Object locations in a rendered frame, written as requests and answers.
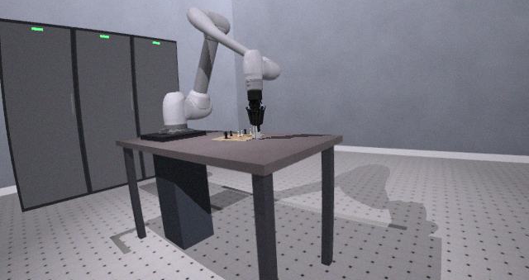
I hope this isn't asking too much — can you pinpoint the brown and cream chessboard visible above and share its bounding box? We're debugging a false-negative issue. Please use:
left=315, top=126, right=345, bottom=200
left=213, top=134, right=254, bottom=141

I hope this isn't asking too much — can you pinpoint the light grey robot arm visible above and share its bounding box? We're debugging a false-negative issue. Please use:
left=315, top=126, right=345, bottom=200
left=159, top=7, right=281, bottom=135

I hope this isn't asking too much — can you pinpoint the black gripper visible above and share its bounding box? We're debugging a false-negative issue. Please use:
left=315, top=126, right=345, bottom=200
left=245, top=90, right=266, bottom=139

